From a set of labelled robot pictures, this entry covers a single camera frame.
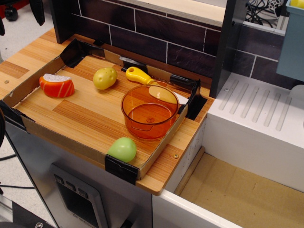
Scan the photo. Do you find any cardboard fence with black tape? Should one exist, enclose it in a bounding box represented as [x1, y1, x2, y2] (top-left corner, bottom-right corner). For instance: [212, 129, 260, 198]
[0, 38, 210, 192]

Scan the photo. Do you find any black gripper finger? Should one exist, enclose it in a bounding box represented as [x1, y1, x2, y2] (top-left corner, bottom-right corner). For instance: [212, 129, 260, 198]
[29, 0, 45, 26]
[0, 18, 5, 36]

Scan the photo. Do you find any black cable bundle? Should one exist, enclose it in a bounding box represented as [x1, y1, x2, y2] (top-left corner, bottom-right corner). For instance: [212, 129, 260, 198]
[244, 0, 289, 26]

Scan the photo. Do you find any teal bin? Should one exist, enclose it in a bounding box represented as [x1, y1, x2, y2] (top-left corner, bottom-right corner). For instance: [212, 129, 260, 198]
[276, 0, 304, 81]

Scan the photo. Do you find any orange transparent plastic pot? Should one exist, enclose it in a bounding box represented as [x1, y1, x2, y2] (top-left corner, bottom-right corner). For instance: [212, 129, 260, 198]
[121, 85, 180, 139]

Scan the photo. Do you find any yellow object in bin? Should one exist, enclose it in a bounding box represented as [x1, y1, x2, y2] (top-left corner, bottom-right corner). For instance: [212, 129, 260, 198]
[290, 0, 304, 9]

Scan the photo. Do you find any toy oven front panel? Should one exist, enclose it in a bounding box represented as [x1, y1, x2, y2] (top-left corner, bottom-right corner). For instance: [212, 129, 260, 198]
[50, 164, 109, 228]

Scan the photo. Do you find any green toy pear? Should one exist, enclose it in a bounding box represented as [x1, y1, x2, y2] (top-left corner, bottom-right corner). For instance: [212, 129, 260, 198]
[107, 137, 137, 162]

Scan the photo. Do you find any white toy sink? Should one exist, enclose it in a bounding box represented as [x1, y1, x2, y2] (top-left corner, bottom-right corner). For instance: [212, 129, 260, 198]
[152, 74, 304, 228]

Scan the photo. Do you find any yellow toy potato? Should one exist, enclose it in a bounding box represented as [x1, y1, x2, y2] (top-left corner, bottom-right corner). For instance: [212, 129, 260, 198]
[93, 67, 117, 90]

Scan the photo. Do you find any salmon sushi toy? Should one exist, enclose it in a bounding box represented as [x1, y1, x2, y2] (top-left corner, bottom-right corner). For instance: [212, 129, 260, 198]
[39, 74, 75, 98]

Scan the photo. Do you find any yellow handled toy spatula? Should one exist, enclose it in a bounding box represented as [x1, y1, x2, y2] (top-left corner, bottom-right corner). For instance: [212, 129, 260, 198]
[125, 66, 189, 105]

